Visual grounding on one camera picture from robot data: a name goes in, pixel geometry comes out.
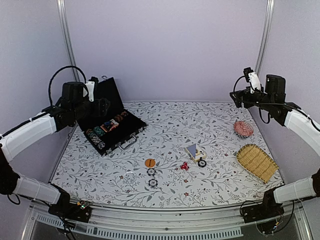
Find card deck in case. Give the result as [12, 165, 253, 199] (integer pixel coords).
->
[100, 119, 119, 133]

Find orange dealer button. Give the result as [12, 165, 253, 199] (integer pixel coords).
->
[144, 158, 156, 168]

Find green chip stack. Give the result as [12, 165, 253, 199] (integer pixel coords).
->
[85, 126, 106, 139]

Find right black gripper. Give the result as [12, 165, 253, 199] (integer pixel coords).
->
[230, 86, 275, 112]

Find blue playing card box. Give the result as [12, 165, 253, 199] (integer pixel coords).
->
[184, 143, 207, 163]

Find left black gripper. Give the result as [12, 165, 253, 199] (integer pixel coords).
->
[72, 97, 111, 120]

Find black poker case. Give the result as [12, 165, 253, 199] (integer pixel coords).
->
[78, 77, 147, 156]

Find orange chip stack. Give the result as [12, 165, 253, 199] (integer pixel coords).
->
[113, 110, 129, 123]

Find woven bamboo tray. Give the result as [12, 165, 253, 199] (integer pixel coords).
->
[236, 144, 279, 184]

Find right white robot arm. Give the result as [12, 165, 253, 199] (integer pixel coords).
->
[229, 68, 320, 218]

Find left aluminium frame post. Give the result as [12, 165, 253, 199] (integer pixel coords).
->
[56, 0, 77, 66]

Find aluminium frame post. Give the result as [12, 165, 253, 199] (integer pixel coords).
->
[255, 0, 275, 75]
[56, 0, 77, 66]

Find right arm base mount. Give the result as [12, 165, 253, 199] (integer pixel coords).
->
[239, 200, 285, 223]

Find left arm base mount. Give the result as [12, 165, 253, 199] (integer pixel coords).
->
[48, 198, 92, 223]

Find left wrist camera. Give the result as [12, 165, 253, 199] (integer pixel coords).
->
[83, 76, 99, 102]

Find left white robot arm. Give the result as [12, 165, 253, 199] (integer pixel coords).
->
[0, 77, 110, 217]

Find red patterned bowl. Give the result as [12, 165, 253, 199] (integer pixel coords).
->
[233, 121, 254, 139]

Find right aluminium frame post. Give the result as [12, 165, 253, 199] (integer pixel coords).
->
[255, 0, 275, 75]

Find red dice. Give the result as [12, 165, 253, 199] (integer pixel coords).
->
[180, 162, 189, 171]

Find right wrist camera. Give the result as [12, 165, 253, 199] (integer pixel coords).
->
[243, 67, 262, 94]

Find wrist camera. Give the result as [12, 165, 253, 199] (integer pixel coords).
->
[83, 76, 99, 102]
[243, 67, 262, 94]

